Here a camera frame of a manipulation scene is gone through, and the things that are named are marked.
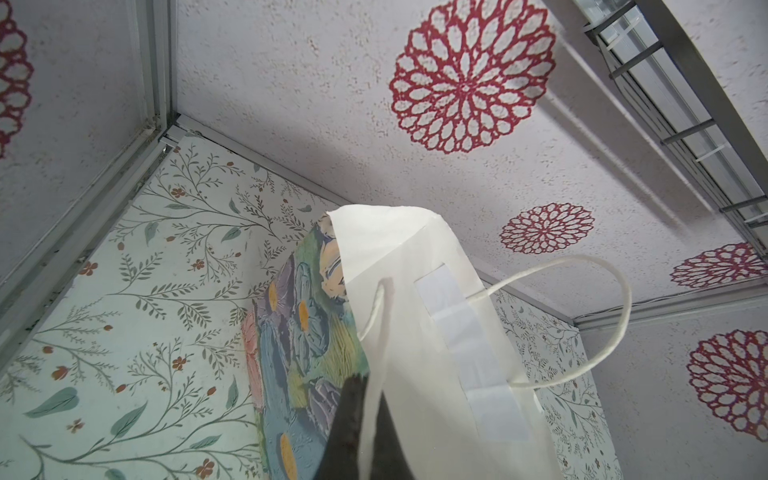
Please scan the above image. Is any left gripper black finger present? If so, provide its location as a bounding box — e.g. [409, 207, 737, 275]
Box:
[314, 374, 414, 480]

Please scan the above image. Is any floral paper bag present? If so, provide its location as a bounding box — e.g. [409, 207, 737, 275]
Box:
[241, 203, 633, 480]

